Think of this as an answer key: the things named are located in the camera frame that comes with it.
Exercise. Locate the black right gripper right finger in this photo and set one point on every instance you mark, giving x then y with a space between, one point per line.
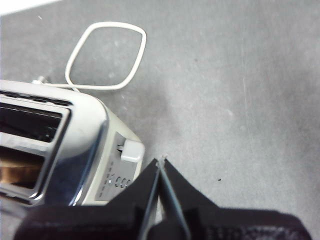
225 225

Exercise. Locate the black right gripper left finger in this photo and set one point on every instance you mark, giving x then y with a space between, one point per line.
100 222

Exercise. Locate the grey toaster lever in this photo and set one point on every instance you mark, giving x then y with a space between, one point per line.
132 151

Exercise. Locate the brown-crusted bread slice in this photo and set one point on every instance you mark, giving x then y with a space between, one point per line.
17 175

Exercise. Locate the cream toaster with chrome top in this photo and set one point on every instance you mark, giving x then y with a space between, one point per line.
82 120

